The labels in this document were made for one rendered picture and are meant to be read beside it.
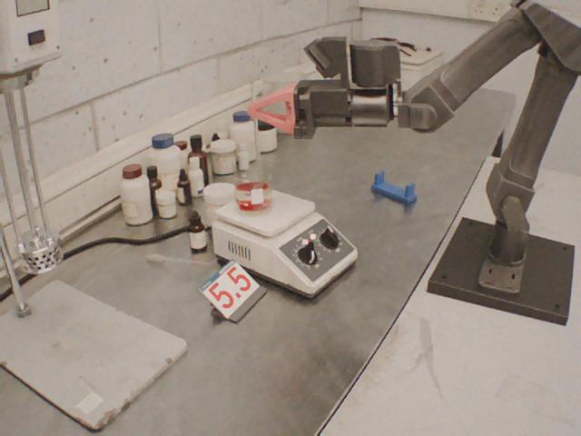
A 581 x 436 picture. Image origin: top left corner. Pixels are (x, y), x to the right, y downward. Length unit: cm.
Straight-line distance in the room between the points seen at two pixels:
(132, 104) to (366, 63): 62
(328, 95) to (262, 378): 38
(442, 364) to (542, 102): 40
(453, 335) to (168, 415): 40
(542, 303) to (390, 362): 27
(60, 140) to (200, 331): 51
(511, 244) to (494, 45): 31
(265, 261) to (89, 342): 30
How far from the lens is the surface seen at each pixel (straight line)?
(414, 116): 75
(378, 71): 76
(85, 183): 109
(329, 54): 76
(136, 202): 105
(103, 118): 116
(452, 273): 86
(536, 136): 81
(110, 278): 92
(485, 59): 77
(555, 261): 96
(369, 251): 94
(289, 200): 91
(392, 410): 66
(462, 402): 68
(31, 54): 57
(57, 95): 107
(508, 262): 89
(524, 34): 77
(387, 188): 115
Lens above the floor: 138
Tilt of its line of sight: 28 degrees down
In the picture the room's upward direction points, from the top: 1 degrees counter-clockwise
